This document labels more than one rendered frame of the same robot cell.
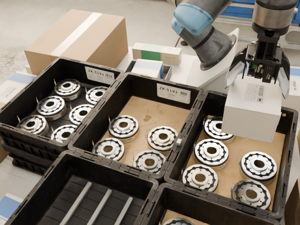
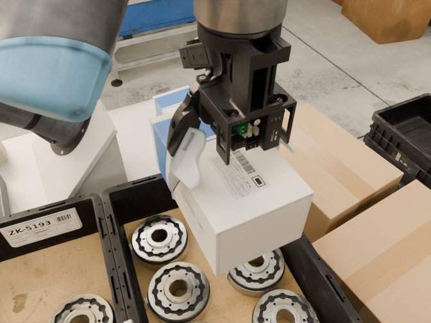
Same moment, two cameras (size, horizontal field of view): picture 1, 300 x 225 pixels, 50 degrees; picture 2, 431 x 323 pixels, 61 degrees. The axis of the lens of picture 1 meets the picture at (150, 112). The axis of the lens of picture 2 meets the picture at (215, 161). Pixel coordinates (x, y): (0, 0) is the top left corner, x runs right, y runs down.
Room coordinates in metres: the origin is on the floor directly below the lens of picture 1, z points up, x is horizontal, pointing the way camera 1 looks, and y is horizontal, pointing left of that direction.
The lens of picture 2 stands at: (0.40, -0.02, 1.45)
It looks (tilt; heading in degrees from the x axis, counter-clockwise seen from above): 46 degrees down; 313
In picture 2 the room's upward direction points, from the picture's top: straight up
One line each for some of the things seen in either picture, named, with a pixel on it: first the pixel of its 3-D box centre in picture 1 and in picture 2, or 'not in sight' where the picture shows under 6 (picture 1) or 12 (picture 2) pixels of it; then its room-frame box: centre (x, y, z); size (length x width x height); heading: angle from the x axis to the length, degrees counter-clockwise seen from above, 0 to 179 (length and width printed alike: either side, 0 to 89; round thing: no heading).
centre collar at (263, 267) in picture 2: (259, 164); (255, 259); (0.57, -0.31, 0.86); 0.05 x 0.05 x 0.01
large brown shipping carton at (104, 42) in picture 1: (81, 51); not in sight; (1.34, 0.31, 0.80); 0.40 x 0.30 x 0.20; 157
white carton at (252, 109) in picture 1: (253, 97); (222, 176); (0.61, -0.26, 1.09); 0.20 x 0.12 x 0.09; 159
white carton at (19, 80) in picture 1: (17, 94); not in sight; (1.11, 0.57, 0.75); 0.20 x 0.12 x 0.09; 156
